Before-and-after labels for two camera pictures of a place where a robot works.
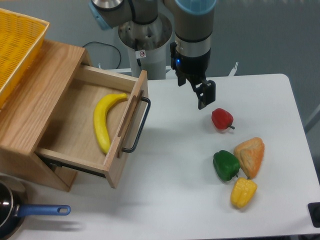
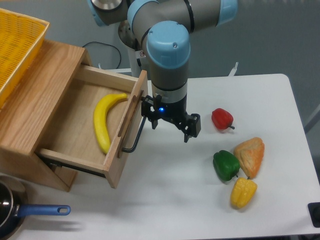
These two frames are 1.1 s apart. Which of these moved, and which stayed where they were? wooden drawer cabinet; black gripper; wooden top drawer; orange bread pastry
Moved: black gripper
Stayed: wooden top drawer; orange bread pastry; wooden drawer cabinet
